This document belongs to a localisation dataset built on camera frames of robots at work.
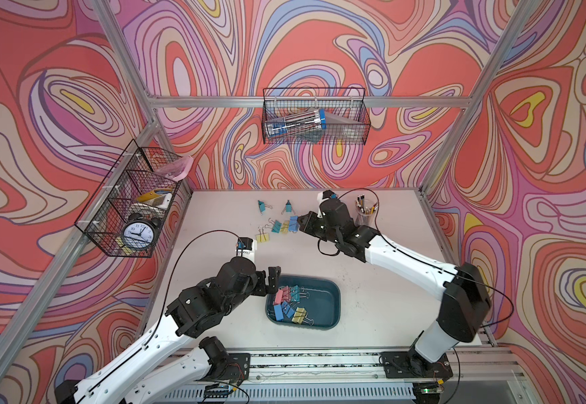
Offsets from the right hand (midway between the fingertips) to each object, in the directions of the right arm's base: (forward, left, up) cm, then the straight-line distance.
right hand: (297, 225), depth 81 cm
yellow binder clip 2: (-23, 0, -20) cm, 30 cm away
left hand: (-16, +8, +1) cm, 18 cm away
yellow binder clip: (+10, +15, -19) cm, 26 cm away
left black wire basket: (-2, +47, +12) cm, 48 cm away
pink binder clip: (-15, +5, -20) cm, 25 cm away
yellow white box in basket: (+4, +41, +11) cm, 43 cm away
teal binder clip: (+27, +16, -20) cm, 36 cm away
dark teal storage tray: (-19, -8, -22) cm, 30 cm away
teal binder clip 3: (+15, +9, -19) cm, 26 cm away
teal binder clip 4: (-15, +1, -20) cm, 25 cm away
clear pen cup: (+10, -26, -6) cm, 28 cm away
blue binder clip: (+1, +1, -1) cm, 2 cm away
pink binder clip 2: (-17, +7, -19) cm, 26 cm away
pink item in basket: (+14, +38, +13) cm, 43 cm away
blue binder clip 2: (-21, +7, -19) cm, 30 cm away
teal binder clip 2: (+23, +4, -18) cm, 29 cm away
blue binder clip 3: (-20, +4, -19) cm, 28 cm away
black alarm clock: (-9, +44, +10) cm, 46 cm away
